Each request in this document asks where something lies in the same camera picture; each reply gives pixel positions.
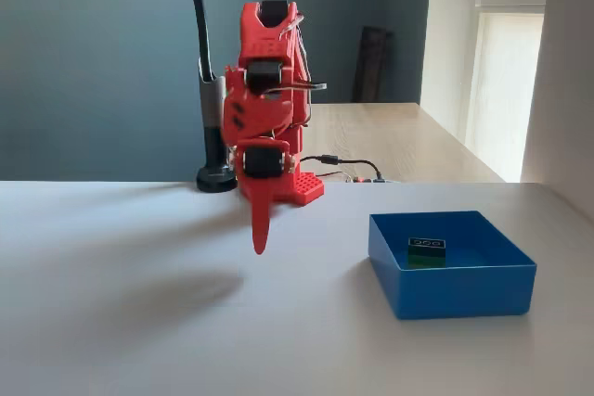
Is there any green lego block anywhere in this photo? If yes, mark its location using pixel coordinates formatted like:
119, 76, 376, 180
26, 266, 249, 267
407, 236, 448, 272

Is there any blue plastic box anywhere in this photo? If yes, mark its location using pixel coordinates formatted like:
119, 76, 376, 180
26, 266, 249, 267
367, 210, 538, 322

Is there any black gooseneck stand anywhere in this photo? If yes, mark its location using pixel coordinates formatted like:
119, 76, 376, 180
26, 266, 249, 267
184, 0, 240, 194

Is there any small controller board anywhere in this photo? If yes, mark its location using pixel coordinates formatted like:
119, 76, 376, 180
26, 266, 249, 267
343, 172, 400, 185

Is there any dark wooden board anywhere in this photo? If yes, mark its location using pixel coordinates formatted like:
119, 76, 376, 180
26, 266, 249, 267
352, 25, 396, 105

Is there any window with white blind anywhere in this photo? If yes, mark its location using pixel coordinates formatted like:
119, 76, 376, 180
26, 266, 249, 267
463, 0, 554, 175

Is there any black power cable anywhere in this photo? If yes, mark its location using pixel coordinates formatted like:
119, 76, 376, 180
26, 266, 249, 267
299, 153, 386, 183

